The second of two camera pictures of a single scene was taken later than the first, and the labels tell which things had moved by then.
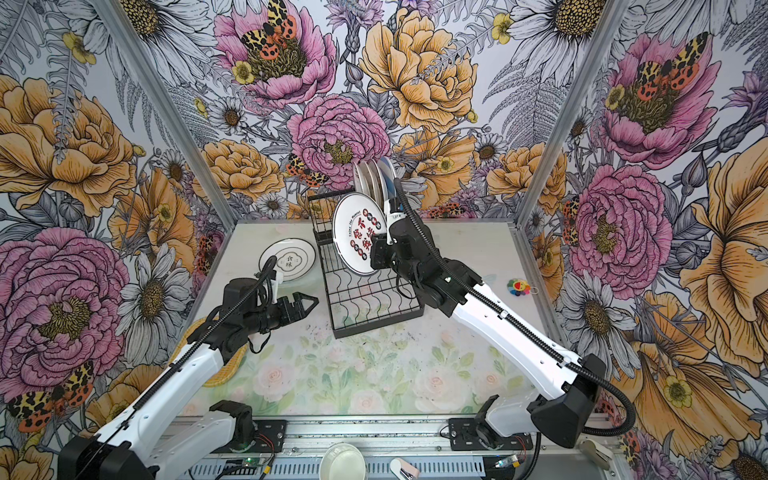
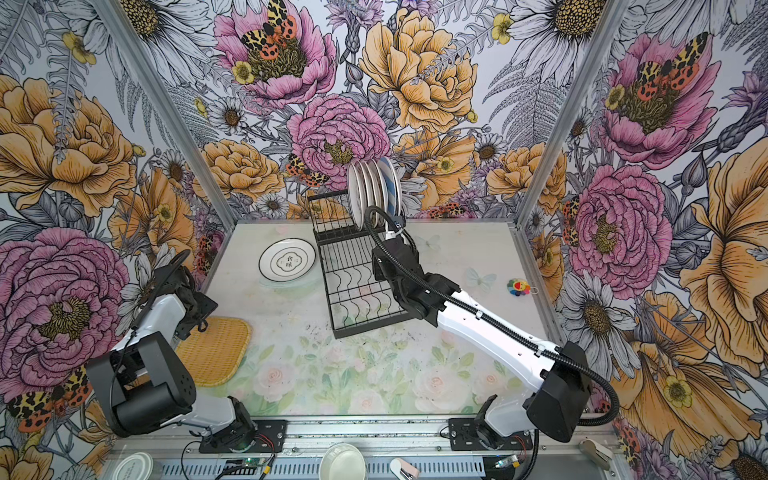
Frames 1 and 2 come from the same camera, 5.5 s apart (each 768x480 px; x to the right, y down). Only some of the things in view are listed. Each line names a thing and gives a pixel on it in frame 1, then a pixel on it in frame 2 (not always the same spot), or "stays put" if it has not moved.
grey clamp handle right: (597, 453) stays put
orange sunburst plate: (377, 181) stays put
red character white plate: (358, 217) → (356, 194)
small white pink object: (403, 470) stays put
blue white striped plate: (390, 176) stays put
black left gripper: (288, 315) → (207, 306)
